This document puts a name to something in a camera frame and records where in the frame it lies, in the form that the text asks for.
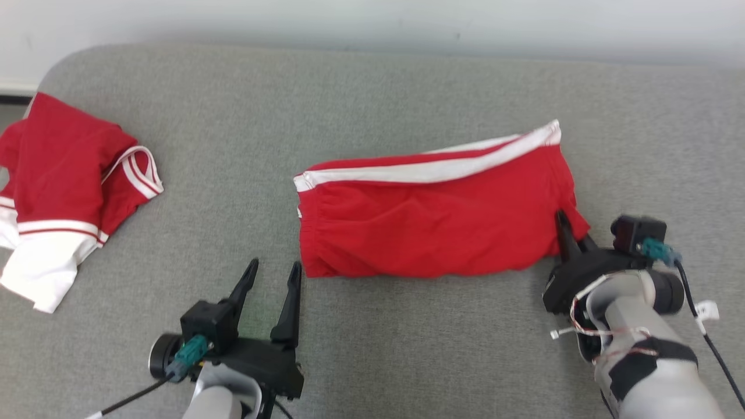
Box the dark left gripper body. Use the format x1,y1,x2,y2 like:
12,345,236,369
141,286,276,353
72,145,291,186
212,339,305,402

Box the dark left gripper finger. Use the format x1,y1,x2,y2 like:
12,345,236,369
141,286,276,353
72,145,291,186
223,258,260,319
270,261,303,350

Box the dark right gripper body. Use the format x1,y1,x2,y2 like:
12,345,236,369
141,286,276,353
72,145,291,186
542,248,636,316

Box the red shorts with white stripe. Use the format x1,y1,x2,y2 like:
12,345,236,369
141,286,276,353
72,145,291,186
293,119,592,279

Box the red jersey with white sleeves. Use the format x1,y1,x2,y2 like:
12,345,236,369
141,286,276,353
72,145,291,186
0,91,165,314

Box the white baseboard with black strip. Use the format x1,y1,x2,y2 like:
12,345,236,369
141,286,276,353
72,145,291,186
0,79,39,106

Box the teal right camera plug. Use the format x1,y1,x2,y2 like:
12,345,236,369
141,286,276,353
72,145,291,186
639,237,683,268

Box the teal camera plug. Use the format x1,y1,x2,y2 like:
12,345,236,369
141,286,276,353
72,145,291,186
165,334,211,383
639,237,683,268

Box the teal left camera plug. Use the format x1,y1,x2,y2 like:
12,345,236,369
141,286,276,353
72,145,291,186
165,334,211,383

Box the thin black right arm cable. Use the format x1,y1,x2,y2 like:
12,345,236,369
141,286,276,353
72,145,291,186
674,261,745,409

